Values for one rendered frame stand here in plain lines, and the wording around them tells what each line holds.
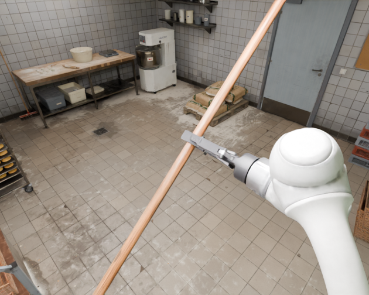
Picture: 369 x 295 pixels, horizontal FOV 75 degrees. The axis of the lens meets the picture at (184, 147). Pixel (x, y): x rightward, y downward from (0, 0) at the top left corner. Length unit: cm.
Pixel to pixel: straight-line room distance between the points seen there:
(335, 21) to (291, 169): 426
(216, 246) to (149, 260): 71
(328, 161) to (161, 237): 255
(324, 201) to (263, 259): 243
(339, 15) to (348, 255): 429
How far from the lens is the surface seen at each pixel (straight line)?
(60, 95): 523
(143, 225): 74
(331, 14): 460
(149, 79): 579
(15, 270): 191
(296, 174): 38
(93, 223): 311
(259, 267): 276
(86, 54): 541
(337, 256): 42
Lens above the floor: 237
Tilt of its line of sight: 36 degrees down
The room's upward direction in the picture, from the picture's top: straight up
